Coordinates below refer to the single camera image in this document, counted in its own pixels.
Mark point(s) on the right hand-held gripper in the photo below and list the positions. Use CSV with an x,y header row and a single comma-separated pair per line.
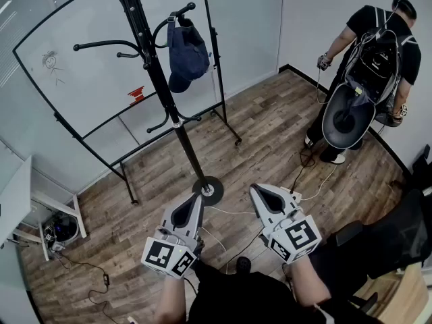
x,y
293,238

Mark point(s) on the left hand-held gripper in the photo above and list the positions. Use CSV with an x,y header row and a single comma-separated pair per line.
x,y
168,251

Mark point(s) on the black metal coat rack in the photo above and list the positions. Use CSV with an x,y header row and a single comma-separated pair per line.
x,y
185,147

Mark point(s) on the navy blue cap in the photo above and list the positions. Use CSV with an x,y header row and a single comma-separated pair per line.
x,y
187,52

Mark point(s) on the person's right forearm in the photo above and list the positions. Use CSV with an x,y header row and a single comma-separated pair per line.
x,y
307,282

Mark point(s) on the person's left forearm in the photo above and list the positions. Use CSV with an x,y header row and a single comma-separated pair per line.
x,y
168,302

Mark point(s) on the white power strip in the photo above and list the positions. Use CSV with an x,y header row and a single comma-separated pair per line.
x,y
292,194
132,320

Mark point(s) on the person's black shoe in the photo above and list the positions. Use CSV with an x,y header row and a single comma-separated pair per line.
x,y
243,264

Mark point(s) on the black power adapter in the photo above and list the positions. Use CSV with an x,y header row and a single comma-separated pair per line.
x,y
106,279

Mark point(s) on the person's black clothing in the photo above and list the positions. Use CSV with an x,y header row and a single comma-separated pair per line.
x,y
243,299

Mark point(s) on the grey waste bin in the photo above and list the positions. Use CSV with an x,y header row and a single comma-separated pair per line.
x,y
65,229

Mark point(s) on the black office chair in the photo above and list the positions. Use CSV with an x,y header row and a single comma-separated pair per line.
x,y
388,235

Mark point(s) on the light wooden desk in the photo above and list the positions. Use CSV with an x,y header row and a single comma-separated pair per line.
x,y
405,299

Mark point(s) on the white table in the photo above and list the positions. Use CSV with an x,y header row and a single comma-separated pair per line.
x,y
17,194

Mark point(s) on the black-framed rolling whiteboard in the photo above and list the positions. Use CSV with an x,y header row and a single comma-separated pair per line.
x,y
84,62

